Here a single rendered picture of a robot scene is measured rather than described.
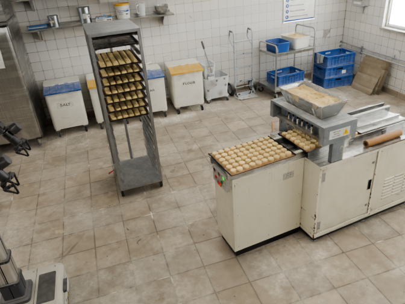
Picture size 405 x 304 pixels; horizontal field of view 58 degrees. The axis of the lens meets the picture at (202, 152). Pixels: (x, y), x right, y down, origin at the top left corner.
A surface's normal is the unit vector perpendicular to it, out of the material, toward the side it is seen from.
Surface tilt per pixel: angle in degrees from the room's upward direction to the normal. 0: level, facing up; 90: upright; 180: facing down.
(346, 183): 90
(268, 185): 90
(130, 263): 0
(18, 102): 90
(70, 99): 92
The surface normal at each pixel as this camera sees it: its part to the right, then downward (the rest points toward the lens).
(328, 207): 0.41, 0.42
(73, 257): -0.07, -0.87
